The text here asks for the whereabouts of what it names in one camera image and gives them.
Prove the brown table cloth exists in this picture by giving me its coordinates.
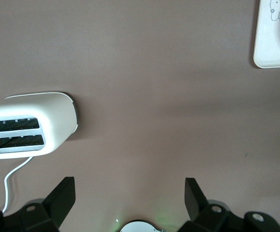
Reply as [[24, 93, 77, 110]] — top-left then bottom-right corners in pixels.
[[0, 0, 280, 232]]

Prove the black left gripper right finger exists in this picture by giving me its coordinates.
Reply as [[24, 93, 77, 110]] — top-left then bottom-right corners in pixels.
[[184, 177, 280, 232]]

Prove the cream two-slot toaster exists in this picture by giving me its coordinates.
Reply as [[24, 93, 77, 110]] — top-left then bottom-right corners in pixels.
[[0, 90, 79, 160]]

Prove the white toaster cable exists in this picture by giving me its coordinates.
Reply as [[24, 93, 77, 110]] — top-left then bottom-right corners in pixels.
[[2, 156, 34, 214]]

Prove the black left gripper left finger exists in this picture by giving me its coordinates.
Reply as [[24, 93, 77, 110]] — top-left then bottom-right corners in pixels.
[[0, 176, 76, 232]]

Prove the cream rabbit print tray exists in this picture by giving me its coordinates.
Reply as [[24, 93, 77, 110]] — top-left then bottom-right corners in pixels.
[[252, 0, 280, 69]]

